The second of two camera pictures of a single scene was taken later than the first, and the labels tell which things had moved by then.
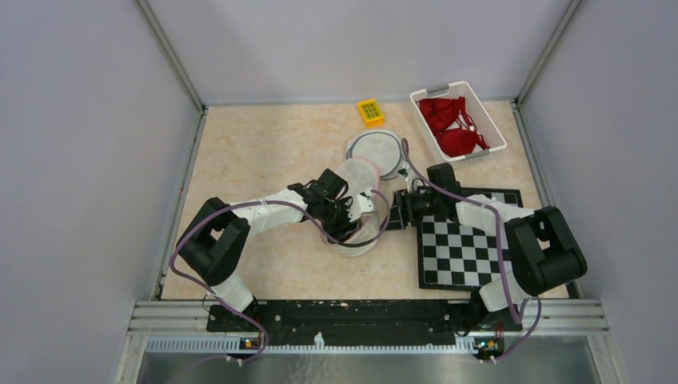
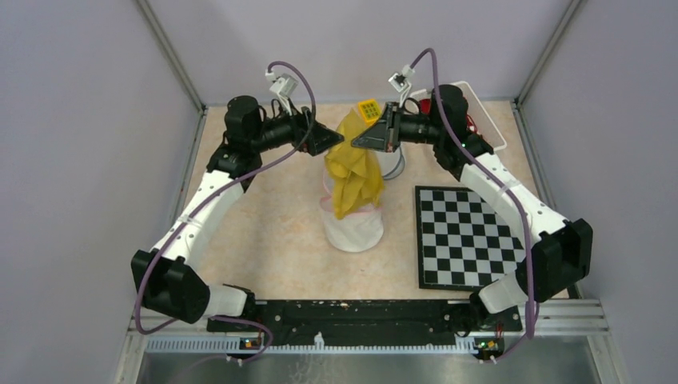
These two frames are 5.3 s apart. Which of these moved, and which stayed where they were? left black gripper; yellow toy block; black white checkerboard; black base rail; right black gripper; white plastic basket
Moved: right black gripper; left black gripper
Stayed: black white checkerboard; white plastic basket; yellow toy block; black base rail
